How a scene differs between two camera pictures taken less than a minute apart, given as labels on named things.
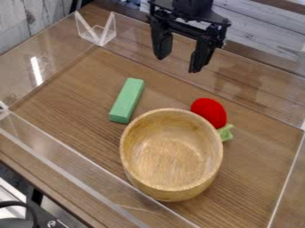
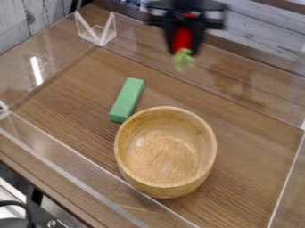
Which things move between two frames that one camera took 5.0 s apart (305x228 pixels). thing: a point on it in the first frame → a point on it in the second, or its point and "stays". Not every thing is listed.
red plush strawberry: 213,112 → 182,55
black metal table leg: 37,216 stays
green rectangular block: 122,110 stays
